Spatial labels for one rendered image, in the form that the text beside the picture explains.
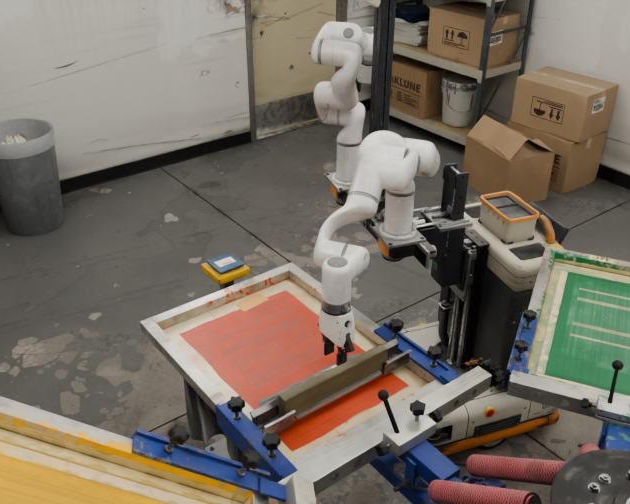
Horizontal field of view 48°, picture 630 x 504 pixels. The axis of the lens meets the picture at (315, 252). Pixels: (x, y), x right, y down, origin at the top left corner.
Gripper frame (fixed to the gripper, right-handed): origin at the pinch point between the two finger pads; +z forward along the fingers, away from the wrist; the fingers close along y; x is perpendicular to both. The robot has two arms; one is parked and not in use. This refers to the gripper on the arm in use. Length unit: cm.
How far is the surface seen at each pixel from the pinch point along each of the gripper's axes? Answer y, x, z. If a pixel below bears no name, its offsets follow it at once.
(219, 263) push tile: 78, -9, 15
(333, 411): -3.8, 3.3, 16.2
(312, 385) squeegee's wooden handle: -1.4, 8.6, 5.8
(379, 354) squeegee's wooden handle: -1.8, -14.5, 6.6
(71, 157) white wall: 368, -52, 87
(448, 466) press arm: -41.1, -1.2, 7.6
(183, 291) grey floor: 203, -51, 112
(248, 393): 16.1, 18.0, 16.2
